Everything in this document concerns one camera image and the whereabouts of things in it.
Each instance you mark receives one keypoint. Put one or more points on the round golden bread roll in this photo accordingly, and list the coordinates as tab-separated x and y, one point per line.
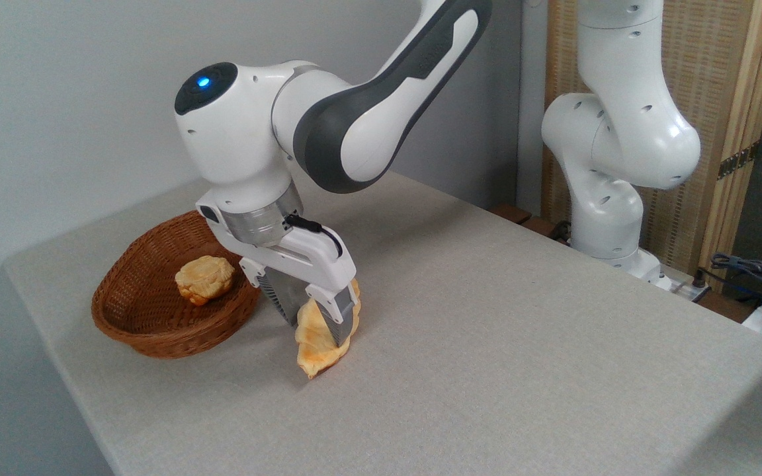
206	279

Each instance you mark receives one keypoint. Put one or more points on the metal screen hinge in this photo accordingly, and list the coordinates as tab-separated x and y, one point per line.
738	160

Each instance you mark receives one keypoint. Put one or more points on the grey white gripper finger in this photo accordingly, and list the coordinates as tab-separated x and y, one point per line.
282	297
341	317

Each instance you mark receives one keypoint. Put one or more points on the golden croissant bread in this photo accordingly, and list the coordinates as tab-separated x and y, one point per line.
318	357

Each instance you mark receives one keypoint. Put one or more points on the brown wicker basket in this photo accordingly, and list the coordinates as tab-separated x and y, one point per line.
156	337

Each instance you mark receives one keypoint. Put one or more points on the wooden rattan folding screen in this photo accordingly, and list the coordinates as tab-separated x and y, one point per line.
712	66

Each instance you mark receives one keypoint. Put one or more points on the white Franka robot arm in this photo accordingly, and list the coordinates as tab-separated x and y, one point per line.
235	145

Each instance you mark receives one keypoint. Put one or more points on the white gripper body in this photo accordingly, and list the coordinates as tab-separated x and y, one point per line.
315	261

